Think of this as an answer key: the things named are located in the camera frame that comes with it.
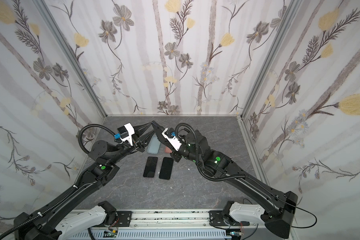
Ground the light blue phone case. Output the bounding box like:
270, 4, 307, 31
147, 134, 161, 155

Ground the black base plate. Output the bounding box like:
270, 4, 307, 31
209, 210, 228, 228
115, 211, 133, 228

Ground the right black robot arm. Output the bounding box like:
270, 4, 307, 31
151, 121, 299, 239

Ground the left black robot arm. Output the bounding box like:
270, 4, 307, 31
0, 123, 155, 240

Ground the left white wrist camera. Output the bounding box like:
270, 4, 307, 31
114, 123, 135, 146

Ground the pink phone case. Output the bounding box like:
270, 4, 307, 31
165, 147, 172, 154

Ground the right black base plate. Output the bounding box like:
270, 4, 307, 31
209, 210, 228, 228

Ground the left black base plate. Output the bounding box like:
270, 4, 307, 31
115, 211, 133, 228

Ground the white slotted cable duct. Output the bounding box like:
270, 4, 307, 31
65, 229, 232, 240

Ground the black phone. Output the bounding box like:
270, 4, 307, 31
143, 157, 158, 178

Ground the aluminium mounting rail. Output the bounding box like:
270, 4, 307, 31
62, 208, 289, 231

